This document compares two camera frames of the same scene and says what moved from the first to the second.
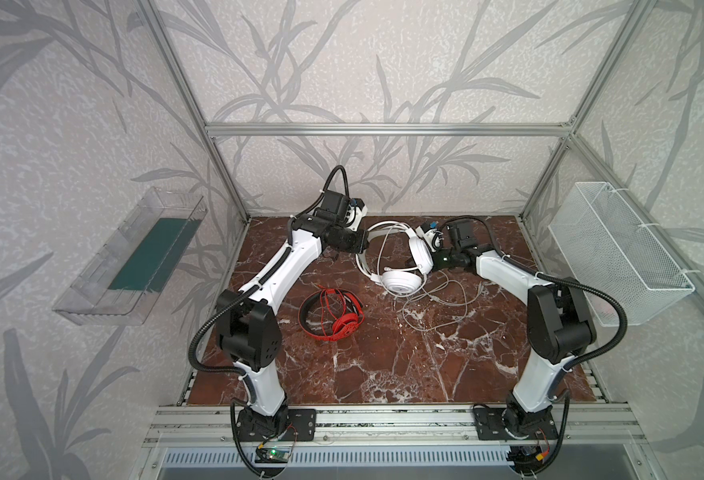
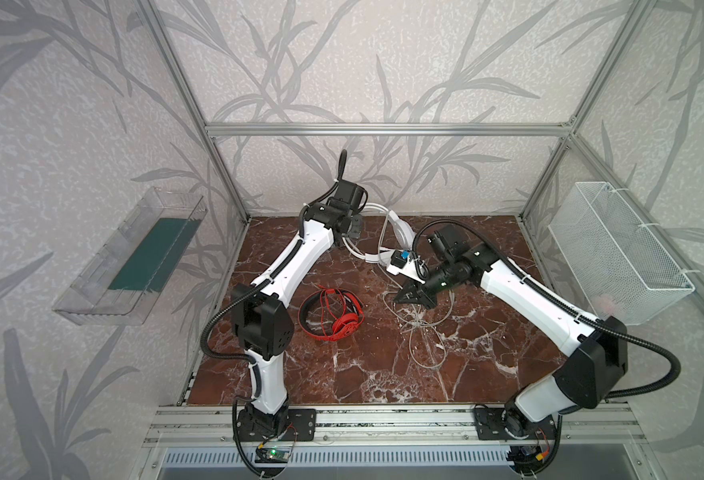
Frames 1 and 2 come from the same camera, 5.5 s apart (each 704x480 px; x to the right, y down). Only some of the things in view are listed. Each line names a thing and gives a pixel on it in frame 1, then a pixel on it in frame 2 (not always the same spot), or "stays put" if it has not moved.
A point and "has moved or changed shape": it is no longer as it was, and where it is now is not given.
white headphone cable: x=444 y=301 to x=380 y=236
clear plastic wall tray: x=123 y=276 stays put
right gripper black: x=436 y=257 to x=423 y=290
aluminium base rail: x=399 y=426 stays put
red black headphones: x=330 y=314 stays put
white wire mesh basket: x=611 y=247 stays put
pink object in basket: x=604 y=310 stays put
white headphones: x=393 y=259 has moved or changed shape
